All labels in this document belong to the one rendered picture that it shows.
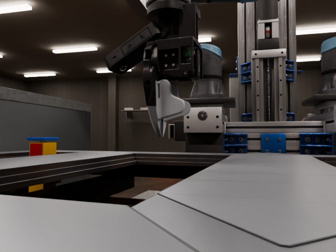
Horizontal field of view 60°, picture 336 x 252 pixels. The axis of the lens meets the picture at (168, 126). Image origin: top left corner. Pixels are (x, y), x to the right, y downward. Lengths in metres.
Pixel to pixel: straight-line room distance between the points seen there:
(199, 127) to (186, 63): 0.59
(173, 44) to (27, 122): 0.78
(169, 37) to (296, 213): 0.36
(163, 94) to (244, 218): 0.32
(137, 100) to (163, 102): 10.49
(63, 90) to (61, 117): 11.14
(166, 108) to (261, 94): 0.86
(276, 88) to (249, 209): 1.12
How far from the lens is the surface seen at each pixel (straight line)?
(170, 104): 0.46
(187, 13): 0.49
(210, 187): 0.26
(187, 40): 0.46
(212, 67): 1.20
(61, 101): 1.29
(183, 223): 0.16
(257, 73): 1.29
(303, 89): 10.56
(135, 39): 0.50
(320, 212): 0.20
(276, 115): 1.29
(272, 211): 0.19
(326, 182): 0.33
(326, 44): 1.28
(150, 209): 0.19
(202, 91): 1.17
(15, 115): 1.11
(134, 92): 11.04
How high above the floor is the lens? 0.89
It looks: 2 degrees up
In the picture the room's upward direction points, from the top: straight up
